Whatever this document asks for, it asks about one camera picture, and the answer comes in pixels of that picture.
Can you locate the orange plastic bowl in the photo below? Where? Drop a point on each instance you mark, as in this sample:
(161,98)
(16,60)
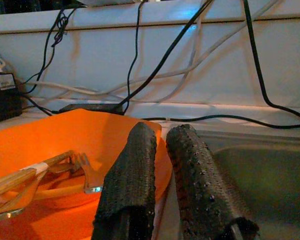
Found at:
(65,135)

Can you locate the black charger box white label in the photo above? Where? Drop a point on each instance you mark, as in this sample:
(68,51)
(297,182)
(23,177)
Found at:
(5,105)

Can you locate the clear plastic spoon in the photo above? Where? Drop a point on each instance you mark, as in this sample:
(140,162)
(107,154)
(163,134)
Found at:
(12,212)

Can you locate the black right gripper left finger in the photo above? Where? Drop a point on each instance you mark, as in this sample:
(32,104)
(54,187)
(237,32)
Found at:
(130,180)

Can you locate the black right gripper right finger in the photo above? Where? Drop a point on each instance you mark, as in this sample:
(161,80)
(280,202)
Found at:
(197,180)

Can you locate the stainless steel sink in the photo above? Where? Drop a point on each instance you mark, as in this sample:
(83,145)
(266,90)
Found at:
(265,175)

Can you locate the black power adapter brick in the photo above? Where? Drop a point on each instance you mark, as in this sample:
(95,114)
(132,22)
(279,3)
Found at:
(90,108)

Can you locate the clear plastic fork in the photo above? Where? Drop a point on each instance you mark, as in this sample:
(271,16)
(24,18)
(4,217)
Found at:
(90,175)

